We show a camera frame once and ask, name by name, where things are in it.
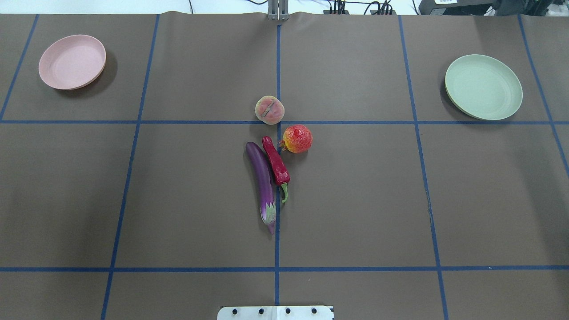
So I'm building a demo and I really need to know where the pink plate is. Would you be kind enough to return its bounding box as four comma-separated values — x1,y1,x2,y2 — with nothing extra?
37,34,107,90

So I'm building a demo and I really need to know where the light green plate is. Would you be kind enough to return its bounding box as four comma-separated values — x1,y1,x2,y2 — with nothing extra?
444,54,524,121

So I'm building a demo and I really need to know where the aluminium frame post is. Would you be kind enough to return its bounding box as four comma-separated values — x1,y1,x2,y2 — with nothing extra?
268,0,290,21

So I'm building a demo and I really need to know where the peach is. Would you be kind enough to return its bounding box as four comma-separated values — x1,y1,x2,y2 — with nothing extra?
254,96,285,125

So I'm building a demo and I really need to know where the red pomegranate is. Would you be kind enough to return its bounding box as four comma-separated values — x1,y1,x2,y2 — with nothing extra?
278,125,313,153

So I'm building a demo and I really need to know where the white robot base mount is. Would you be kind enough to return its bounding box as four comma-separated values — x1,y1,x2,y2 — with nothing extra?
217,305,335,320

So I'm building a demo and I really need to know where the red chili pepper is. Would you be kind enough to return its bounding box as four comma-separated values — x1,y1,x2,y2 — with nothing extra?
261,136,290,203

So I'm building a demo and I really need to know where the brown paper table cover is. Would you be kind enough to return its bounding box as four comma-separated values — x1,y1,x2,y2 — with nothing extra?
1,12,568,320

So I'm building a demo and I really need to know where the purple eggplant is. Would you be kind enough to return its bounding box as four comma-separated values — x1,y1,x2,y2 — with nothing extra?
245,141,277,235

